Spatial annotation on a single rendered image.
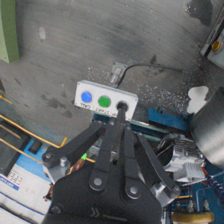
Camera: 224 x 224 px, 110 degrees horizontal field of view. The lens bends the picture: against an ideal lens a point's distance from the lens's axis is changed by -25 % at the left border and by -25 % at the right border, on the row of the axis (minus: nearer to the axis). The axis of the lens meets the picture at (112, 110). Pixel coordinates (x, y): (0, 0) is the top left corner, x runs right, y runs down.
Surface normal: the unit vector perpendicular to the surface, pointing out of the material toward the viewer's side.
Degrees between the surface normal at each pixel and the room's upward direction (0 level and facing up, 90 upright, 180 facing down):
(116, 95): 25
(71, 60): 0
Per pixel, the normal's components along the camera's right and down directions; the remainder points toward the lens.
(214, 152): -0.81, 0.31
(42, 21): -0.21, 0.69
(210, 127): -0.98, -0.11
